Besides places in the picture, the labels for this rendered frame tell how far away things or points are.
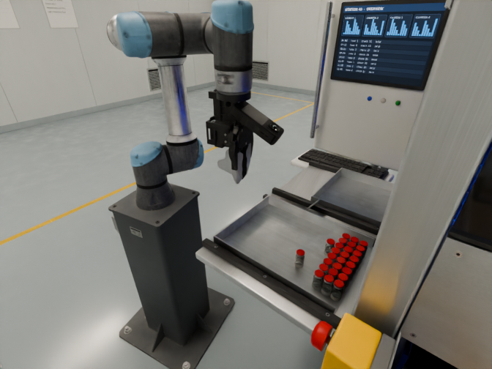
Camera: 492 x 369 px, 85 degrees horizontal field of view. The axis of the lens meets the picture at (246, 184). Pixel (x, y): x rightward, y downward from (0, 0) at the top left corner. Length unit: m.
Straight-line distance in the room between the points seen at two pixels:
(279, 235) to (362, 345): 0.42
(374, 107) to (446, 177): 1.08
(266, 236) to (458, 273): 0.50
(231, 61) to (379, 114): 0.97
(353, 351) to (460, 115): 0.31
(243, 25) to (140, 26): 0.18
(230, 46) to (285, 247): 0.50
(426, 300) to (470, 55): 0.28
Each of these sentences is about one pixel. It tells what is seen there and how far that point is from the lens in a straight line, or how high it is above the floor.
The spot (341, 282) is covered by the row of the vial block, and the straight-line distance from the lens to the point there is 0.65.
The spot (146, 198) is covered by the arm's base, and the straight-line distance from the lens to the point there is 1.08.
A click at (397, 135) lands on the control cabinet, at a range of 1.40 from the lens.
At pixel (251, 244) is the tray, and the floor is 0.88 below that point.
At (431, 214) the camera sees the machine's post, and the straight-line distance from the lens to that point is 0.36.
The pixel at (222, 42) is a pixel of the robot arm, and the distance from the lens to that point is 0.54.
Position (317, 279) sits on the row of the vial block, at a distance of 0.65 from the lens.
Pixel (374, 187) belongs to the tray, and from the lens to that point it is 1.11.
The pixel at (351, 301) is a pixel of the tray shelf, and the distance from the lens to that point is 0.69.
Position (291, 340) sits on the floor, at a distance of 1.63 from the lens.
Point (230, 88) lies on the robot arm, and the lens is 0.55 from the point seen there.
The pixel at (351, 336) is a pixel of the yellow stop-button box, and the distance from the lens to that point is 0.45.
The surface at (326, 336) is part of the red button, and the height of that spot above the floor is 1.01.
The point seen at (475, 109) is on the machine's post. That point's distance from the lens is 0.32.
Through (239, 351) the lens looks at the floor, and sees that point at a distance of 1.58.
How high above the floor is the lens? 1.40
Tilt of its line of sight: 31 degrees down
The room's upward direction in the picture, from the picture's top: straight up
